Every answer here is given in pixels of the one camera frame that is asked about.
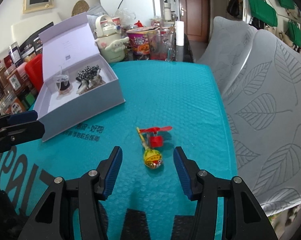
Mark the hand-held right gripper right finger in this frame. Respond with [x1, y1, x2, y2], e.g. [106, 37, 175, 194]
[173, 146, 278, 240]

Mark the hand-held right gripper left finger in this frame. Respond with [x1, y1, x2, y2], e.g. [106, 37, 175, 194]
[17, 146, 123, 240]

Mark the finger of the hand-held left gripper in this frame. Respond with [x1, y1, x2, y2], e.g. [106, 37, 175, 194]
[0, 111, 38, 131]
[0, 121, 45, 155]

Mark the yellow lollipop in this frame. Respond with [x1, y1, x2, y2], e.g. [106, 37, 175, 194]
[136, 127, 164, 170]

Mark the red propeller toy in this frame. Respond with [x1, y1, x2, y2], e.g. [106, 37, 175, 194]
[138, 126, 173, 148]

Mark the translucent beige hair clip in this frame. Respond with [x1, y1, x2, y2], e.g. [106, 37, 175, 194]
[76, 79, 107, 95]

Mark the black white checked hair scrunchie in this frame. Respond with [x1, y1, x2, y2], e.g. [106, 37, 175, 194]
[77, 65, 102, 84]

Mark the white hinged gift box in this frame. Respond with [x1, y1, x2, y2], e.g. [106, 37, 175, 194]
[33, 12, 126, 143]

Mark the amber jar with white label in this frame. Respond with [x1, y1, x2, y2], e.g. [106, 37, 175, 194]
[4, 67, 25, 98]

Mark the pink bottle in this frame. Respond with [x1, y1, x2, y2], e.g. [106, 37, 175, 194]
[17, 64, 31, 90]

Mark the red plastic cup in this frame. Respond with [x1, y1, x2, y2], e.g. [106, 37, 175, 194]
[24, 54, 44, 93]

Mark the dark jar with purple label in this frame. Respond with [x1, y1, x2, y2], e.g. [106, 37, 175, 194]
[8, 42, 22, 67]

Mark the black printed food bag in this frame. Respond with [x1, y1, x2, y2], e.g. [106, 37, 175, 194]
[18, 29, 45, 63]

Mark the teal bubble mailer mat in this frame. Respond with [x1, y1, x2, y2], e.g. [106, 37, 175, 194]
[0, 61, 238, 240]

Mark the white board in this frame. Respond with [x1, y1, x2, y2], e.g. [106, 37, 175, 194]
[11, 12, 61, 47]

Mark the grey leaf-patterned chair cover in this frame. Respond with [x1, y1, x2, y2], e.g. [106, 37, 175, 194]
[222, 29, 301, 218]
[198, 16, 258, 98]

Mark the cream water bottle with plush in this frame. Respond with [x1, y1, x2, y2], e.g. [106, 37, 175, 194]
[94, 15, 130, 63]

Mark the round woven mat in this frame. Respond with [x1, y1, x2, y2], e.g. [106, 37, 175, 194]
[71, 0, 89, 17]

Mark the grey padded pouch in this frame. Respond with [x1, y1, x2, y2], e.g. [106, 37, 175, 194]
[87, 3, 108, 17]

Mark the glass measuring pitcher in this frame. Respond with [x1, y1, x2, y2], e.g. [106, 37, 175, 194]
[147, 29, 177, 63]

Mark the purple instant noodle cup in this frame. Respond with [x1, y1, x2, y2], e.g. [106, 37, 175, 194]
[126, 27, 151, 55]

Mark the white paper roll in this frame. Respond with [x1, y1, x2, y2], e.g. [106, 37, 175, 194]
[175, 21, 185, 46]

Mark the clear plastic bag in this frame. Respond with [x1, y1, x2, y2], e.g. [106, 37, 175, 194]
[114, 7, 137, 27]

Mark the white refrigerator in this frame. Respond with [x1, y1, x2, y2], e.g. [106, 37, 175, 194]
[99, 0, 166, 24]

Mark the brown wooden door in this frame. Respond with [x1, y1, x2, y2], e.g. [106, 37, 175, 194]
[177, 0, 211, 43]

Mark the dark hanging handbag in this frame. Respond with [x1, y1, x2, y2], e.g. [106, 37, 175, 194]
[227, 0, 243, 18]

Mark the wall intercom panel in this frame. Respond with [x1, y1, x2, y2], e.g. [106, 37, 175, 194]
[23, 0, 53, 14]

